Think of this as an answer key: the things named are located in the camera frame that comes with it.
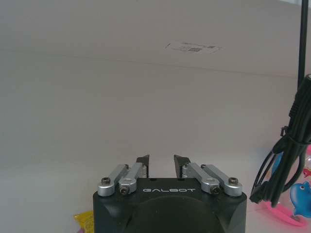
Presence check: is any bundled black cable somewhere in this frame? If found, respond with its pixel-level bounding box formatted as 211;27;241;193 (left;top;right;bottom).
251;73;311;209

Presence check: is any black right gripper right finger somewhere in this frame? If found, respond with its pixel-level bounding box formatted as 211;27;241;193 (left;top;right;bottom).
173;154;243;197

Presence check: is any pink toy with blue dolphin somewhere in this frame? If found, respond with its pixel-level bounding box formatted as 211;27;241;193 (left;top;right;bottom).
264;143;311;227

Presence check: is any thin black pole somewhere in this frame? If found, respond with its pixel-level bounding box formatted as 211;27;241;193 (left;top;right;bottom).
296;0;309;88

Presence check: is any white printed label sticker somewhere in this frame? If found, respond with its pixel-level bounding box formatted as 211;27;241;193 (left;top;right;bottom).
165;39;224;55

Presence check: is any yellow snack packet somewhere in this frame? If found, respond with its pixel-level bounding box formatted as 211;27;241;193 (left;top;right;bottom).
73;210;95;233

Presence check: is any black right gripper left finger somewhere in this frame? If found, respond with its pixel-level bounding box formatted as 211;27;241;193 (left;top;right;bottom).
97;153;151;198

